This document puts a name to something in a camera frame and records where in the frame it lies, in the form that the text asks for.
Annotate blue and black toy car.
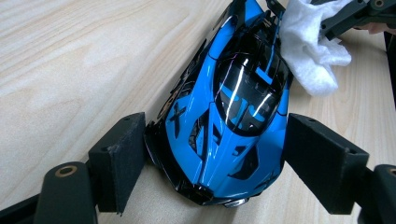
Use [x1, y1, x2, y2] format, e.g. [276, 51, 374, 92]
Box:
[143, 0, 294, 209]

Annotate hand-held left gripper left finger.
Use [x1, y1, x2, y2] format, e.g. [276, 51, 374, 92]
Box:
[88, 111, 148, 217]

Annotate white wet wipe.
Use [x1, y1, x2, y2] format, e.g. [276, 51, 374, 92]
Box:
[277, 0, 353, 98]

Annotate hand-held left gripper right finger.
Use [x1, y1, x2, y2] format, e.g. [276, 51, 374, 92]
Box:
[282, 113, 371, 217]

